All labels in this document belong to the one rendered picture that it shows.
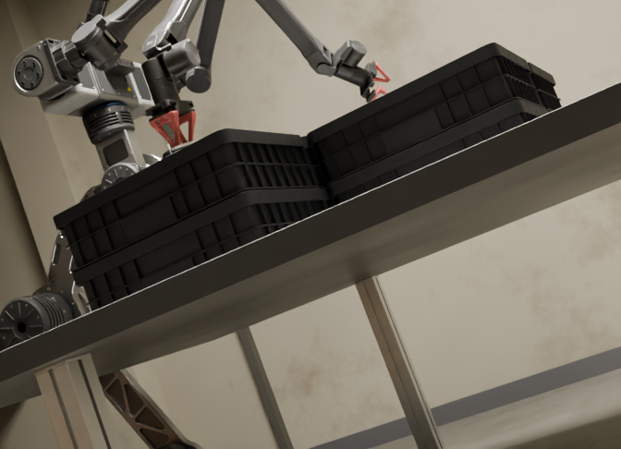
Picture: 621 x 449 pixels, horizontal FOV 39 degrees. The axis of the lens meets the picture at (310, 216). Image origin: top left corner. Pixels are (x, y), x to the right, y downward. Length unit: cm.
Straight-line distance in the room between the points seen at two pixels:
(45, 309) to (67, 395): 137
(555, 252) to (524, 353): 44
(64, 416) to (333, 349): 276
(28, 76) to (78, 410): 127
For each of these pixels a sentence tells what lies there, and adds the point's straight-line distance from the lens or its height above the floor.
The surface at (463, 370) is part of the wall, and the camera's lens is 384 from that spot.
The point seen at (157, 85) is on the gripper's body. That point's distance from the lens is 194.
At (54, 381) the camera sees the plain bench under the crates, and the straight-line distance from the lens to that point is 132.
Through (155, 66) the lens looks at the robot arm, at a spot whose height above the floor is 123.
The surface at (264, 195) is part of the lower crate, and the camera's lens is 145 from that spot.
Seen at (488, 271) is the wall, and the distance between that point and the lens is 376.
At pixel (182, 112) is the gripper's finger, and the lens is 194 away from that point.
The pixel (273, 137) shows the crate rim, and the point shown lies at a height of 92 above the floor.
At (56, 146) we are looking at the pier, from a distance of 448.
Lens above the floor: 57
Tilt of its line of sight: 7 degrees up
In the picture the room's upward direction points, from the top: 21 degrees counter-clockwise
